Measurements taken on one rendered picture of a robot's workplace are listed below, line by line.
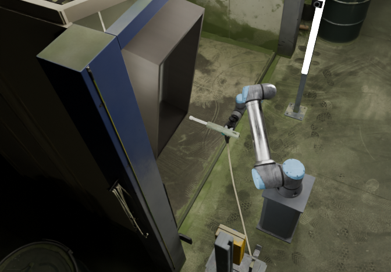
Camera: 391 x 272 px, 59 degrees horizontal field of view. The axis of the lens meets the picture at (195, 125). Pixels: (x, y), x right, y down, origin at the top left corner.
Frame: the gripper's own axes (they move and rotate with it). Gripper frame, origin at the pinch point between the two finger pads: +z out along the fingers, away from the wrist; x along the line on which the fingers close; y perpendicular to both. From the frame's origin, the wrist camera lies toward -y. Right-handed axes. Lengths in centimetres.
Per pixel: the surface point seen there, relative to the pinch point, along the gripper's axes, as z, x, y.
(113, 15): -74, 165, -22
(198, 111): -43, 53, 52
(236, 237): 106, -55, -115
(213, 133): -22, 25, 49
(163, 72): -15, 66, -35
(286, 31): -171, 1, 26
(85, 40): 89, 5, -185
